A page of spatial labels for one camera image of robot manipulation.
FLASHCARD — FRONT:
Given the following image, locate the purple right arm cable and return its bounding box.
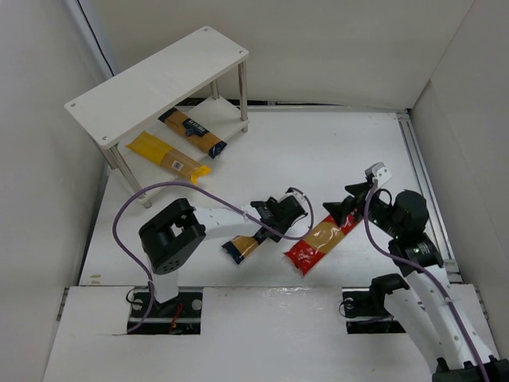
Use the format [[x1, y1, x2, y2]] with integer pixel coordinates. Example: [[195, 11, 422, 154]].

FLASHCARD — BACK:
[[363, 185, 492, 382]]

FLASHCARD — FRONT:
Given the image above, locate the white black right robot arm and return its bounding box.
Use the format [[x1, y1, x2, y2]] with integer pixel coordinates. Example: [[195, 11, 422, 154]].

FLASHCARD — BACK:
[[323, 181, 508, 381]]

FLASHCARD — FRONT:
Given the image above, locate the white two-tier shelf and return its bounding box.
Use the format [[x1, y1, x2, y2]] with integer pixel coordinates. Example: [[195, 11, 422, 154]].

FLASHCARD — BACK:
[[64, 26, 249, 194]]

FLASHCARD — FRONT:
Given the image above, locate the red spaghetti bag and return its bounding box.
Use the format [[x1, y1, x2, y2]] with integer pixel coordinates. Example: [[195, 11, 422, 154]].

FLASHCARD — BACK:
[[284, 210, 362, 277]]

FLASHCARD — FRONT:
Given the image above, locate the aluminium frame rail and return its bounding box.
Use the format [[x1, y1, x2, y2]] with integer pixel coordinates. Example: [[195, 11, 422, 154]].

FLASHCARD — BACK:
[[396, 111, 464, 284]]

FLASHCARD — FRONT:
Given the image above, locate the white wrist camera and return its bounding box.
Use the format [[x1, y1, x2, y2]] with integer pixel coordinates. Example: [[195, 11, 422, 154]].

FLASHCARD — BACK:
[[285, 187, 309, 206], [364, 162, 392, 189]]

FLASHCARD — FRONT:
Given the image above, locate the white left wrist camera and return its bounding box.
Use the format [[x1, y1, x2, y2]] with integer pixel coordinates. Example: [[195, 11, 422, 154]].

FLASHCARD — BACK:
[[285, 187, 309, 206]]

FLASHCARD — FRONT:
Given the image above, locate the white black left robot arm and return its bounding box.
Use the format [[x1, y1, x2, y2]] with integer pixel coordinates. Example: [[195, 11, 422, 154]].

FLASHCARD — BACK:
[[138, 189, 307, 305]]

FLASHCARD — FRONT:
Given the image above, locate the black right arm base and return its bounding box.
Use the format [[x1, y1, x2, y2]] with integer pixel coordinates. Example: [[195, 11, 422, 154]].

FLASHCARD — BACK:
[[338, 287, 405, 335]]

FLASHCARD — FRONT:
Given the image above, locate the blue spaghetti bag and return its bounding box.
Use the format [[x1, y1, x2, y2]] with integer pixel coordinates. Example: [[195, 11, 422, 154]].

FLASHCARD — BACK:
[[157, 107, 227, 158], [222, 236, 262, 265]]

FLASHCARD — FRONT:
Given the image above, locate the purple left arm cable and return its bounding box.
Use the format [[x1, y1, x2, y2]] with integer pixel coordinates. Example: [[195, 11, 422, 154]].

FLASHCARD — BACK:
[[112, 181, 316, 333]]

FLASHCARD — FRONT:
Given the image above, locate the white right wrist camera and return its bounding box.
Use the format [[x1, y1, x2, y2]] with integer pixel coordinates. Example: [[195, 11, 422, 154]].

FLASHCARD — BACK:
[[364, 162, 392, 189]]

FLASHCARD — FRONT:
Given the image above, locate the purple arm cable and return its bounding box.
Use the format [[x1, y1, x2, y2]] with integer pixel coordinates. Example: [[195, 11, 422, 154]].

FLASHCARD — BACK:
[[363, 185, 492, 382], [112, 181, 316, 333]]

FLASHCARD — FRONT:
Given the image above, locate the yellow spaghetti bag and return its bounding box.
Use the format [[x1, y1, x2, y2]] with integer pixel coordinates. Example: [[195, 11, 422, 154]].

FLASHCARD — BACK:
[[126, 132, 211, 185]]

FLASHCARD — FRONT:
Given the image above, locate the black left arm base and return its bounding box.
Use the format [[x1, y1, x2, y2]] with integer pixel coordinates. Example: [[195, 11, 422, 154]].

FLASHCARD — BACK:
[[126, 287, 203, 336]]

